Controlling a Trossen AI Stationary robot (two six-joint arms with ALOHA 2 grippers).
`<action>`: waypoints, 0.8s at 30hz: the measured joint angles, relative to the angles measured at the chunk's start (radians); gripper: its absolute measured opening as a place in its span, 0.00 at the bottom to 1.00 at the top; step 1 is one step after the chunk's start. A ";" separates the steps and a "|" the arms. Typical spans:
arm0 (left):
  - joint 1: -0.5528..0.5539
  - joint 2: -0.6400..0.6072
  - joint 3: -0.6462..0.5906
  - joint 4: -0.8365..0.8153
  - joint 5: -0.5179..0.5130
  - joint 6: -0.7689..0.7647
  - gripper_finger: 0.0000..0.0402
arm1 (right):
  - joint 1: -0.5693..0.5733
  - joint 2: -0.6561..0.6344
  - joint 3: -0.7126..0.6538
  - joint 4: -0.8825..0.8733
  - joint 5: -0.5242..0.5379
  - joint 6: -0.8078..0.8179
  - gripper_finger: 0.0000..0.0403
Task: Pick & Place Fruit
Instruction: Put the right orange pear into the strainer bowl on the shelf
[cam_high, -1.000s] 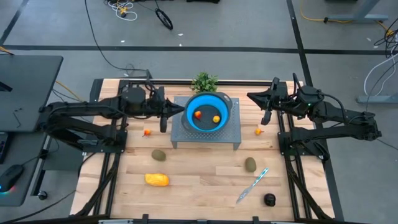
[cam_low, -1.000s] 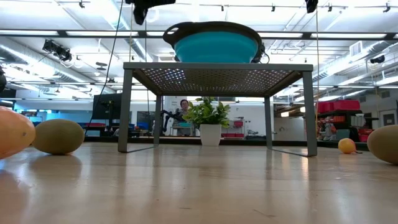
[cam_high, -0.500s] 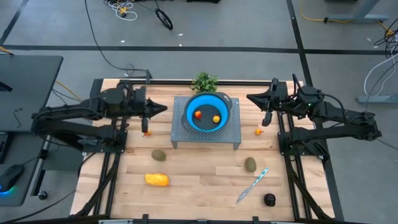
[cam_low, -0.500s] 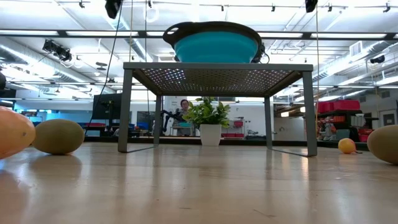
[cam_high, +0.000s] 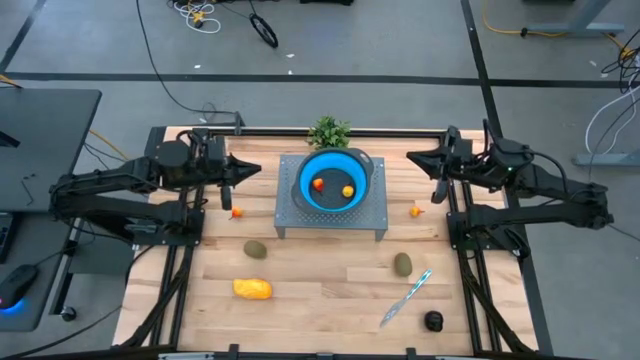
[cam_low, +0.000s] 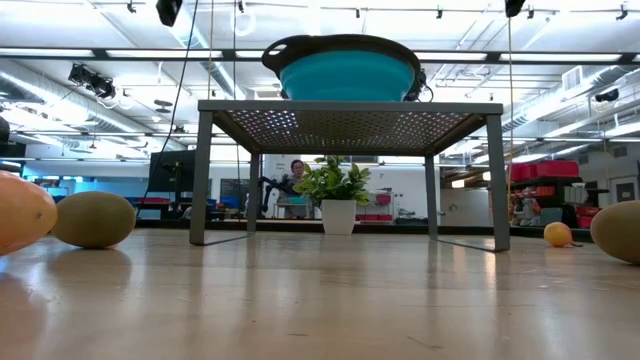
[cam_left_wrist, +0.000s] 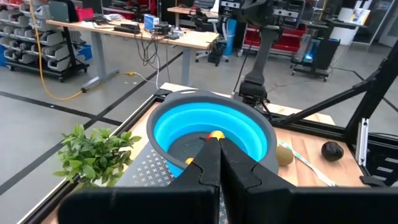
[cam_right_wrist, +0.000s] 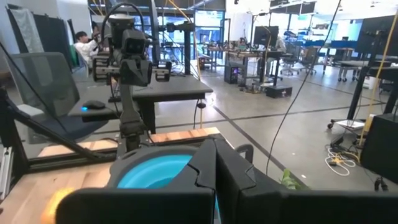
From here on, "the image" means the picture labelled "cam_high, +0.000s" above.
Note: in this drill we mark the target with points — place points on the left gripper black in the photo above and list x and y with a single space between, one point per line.
217 165

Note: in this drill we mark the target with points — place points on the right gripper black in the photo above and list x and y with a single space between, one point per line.
457 155

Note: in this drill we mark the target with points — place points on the grey perforated metal stand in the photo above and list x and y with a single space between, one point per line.
370 220

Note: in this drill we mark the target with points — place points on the blue collapsible bowl grey rim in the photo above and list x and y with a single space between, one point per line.
306 170

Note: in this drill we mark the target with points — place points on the small red-orange fruit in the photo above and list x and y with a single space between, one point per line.
318 184

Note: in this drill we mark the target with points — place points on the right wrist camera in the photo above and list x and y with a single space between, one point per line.
440 192

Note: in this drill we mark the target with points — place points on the black desk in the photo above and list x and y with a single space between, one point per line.
50 150

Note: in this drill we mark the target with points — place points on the black caster wheel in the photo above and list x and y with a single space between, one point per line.
68 313

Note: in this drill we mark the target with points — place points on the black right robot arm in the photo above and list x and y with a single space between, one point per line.
500 160

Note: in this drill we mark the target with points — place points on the black table frame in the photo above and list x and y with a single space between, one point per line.
400 133

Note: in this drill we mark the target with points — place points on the yellow-orange mango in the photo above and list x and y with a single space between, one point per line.
252 289

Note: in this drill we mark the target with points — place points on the small black hex key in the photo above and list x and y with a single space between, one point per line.
27 190

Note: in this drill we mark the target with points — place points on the green plant in white pot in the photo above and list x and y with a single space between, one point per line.
328 132

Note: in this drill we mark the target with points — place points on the small orange fruit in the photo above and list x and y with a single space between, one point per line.
415 211
236 212

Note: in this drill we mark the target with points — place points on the black computer mouse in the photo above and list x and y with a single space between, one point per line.
17 285

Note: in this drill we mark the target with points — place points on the black avocado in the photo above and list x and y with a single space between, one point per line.
433 321

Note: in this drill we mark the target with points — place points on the brown-green kiwi fruit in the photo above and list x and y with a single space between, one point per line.
255 249
402 264

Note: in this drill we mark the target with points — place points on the small yellow-orange fruit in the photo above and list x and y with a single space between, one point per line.
348 190

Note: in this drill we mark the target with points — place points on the grey desk foot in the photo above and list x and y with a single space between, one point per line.
607 159
575 27

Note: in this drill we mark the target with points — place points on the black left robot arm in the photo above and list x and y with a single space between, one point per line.
172 155

